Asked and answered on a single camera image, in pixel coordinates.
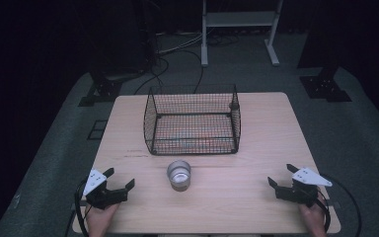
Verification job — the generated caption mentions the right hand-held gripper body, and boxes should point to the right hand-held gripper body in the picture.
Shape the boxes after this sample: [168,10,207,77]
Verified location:
[289,166,334,208]

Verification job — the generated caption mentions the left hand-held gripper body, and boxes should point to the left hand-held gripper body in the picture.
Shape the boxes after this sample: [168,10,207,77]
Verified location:
[82,168,120,210]

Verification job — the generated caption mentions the person's left hand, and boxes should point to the person's left hand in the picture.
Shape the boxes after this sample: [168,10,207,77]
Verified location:
[85,201,121,237]

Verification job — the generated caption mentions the person's right hand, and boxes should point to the person's right hand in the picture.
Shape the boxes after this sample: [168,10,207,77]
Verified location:
[297,192,329,237]

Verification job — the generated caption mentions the small metal cup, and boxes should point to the small metal cup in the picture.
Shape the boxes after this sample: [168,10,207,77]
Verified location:
[166,160,191,193]

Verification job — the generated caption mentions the black stand base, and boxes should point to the black stand base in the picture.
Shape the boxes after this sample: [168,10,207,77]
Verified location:
[78,69,123,108]
[299,66,352,104]

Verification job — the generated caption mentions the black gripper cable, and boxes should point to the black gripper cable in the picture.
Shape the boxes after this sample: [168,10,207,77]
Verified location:
[74,179,91,237]
[319,173,363,237]

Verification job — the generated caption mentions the black wire mesh basket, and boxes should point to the black wire mesh basket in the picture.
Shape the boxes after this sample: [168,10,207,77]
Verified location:
[143,84,242,156]

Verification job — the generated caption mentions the black floor cable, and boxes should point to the black floor cable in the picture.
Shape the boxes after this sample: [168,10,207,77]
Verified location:
[133,56,171,96]
[177,48,205,95]

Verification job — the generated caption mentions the white floor cables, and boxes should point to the white floor cables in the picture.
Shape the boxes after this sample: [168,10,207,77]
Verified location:
[157,31,205,56]

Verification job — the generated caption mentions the white metal stand frame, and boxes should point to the white metal stand frame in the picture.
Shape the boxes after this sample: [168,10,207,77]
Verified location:
[200,0,284,68]

